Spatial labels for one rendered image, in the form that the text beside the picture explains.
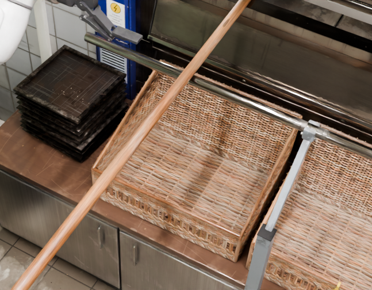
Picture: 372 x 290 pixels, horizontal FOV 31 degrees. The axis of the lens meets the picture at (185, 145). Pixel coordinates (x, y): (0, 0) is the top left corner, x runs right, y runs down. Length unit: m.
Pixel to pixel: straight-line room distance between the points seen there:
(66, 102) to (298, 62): 0.80
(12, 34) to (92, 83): 0.76
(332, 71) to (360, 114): 0.16
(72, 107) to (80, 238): 0.52
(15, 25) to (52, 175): 0.86
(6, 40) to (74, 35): 1.00
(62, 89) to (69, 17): 0.35
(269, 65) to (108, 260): 0.94
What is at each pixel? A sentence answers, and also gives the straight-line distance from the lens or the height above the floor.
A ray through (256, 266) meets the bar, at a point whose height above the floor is 0.80.
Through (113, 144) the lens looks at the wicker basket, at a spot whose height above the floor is 0.73.
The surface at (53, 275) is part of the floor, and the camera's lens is 2.87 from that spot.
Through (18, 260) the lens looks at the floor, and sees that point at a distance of 2.93.
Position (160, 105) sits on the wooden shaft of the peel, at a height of 1.21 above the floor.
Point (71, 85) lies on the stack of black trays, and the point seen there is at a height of 0.80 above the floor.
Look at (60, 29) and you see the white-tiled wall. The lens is 2.70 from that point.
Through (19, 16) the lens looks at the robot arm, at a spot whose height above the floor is 1.43.
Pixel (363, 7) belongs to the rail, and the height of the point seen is 1.42.
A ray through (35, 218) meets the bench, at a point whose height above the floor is 0.32.
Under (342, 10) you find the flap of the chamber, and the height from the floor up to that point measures 1.40.
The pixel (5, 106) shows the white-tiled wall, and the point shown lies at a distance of 3.33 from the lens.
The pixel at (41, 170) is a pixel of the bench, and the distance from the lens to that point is 2.45.
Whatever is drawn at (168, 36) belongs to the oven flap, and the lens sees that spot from 2.35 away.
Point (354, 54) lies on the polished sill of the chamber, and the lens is 2.09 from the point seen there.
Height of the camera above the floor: 2.47
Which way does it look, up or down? 49 degrees down
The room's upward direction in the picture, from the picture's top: 5 degrees clockwise
